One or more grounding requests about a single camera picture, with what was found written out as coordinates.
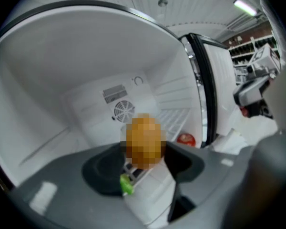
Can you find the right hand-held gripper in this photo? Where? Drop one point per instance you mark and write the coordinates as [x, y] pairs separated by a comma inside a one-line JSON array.
[[264, 61]]

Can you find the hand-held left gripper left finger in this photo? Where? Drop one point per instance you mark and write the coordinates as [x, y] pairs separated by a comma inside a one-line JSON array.
[[69, 199]]

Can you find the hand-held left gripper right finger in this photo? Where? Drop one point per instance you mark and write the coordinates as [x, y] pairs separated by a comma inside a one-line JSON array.
[[212, 175]]

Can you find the yellow-brown oval fruit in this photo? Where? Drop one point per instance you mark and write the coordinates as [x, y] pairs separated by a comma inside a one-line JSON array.
[[144, 142]]

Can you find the black mini fridge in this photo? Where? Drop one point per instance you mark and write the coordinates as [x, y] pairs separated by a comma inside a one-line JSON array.
[[62, 68]]

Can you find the red tomato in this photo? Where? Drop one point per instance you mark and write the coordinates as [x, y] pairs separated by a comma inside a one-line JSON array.
[[186, 140]]

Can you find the long ceiling light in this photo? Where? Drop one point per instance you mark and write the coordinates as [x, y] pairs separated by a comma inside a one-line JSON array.
[[245, 7]]

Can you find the wall shelf of bottles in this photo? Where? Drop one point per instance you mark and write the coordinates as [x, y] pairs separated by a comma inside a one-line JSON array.
[[243, 49]]

